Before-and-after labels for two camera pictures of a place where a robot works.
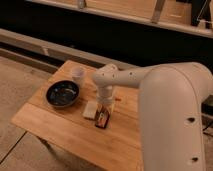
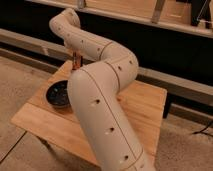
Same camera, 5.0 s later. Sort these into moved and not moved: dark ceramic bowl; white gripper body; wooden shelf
Moved: white gripper body
Not moved: wooden shelf; dark ceramic bowl
